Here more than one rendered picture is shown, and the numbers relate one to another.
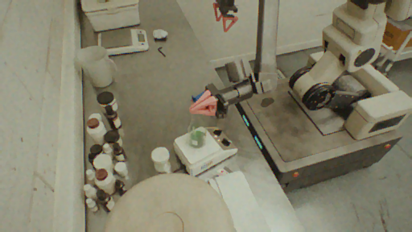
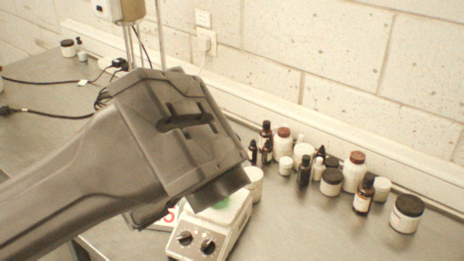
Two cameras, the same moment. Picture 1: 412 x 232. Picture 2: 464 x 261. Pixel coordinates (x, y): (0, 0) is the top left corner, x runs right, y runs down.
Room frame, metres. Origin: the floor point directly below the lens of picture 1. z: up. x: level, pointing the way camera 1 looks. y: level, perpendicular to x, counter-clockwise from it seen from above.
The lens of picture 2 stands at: (1.09, -0.31, 1.50)
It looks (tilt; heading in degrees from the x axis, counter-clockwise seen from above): 35 degrees down; 147
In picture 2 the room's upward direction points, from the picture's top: straight up
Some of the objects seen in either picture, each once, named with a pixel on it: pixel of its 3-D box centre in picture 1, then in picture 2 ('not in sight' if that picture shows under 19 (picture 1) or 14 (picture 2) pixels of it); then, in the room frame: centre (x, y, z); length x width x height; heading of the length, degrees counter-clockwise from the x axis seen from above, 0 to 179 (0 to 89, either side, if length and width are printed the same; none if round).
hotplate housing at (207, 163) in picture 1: (203, 148); (213, 221); (0.53, 0.00, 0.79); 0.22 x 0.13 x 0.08; 122
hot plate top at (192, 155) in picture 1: (196, 144); (217, 200); (0.51, 0.02, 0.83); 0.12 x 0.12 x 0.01; 32
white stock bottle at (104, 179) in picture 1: (105, 180); (282, 143); (0.40, 0.32, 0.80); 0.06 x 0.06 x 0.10
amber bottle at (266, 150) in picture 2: (119, 185); (266, 150); (0.38, 0.27, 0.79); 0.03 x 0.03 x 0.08
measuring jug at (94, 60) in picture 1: (100, 68); not in sight; (0.94, 0.47, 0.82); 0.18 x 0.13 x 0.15; 69
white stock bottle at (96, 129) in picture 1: (96, 130); (354, 170); (0.60, 0.40, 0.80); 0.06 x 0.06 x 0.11
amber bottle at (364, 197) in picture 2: (112, 116); (365, 192); (0.67, 0.36, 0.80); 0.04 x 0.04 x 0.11
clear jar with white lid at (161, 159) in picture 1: (161, 160); (250, 185); (0.48, 0.15, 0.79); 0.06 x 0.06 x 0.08
